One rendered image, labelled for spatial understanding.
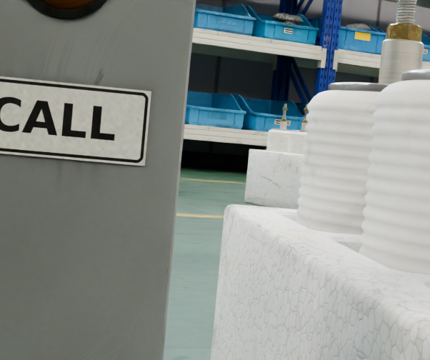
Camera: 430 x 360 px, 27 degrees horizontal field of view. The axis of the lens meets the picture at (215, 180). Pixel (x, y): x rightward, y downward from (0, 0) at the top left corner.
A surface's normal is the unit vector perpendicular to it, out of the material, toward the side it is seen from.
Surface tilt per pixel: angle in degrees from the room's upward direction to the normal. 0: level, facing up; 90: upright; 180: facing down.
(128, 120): 90
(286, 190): 90
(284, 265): 90
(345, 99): 58
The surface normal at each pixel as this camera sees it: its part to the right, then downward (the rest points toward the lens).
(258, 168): -0.85, -0.05
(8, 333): 0.14, 0.07
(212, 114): 0.42, 0.18
